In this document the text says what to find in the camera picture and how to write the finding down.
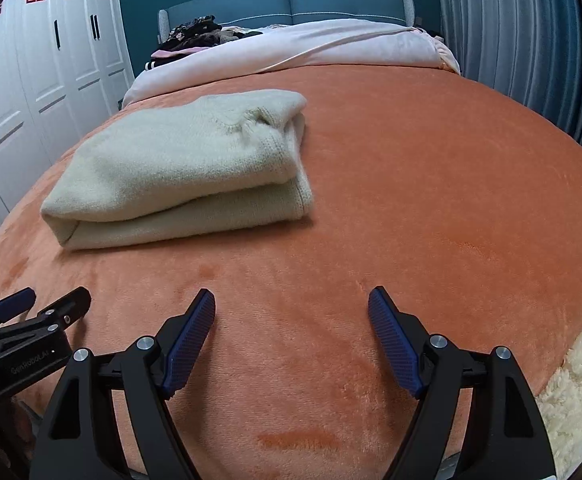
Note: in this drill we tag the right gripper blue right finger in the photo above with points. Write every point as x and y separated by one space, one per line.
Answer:
401 337

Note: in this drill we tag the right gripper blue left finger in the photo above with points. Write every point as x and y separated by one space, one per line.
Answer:
181 340

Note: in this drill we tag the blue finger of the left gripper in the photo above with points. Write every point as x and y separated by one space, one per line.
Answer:
17 303

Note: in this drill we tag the cream knitted sweater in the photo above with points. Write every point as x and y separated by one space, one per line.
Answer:
220 163

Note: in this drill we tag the dark clothes pile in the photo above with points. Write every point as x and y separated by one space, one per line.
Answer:
194 37

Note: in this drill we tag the orange plush blanket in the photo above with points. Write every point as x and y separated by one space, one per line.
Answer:
465 205

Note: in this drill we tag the cream fluffy rug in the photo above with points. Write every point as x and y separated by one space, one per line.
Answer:
560 404

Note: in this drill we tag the white wardrobe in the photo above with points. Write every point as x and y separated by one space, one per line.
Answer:
64 70

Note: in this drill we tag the pale pink duvet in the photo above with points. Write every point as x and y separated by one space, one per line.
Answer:
346 41

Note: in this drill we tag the blue grey curtain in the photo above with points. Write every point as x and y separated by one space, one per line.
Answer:
529 50

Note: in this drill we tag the blue upholstered headboard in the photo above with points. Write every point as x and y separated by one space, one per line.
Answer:
261 13

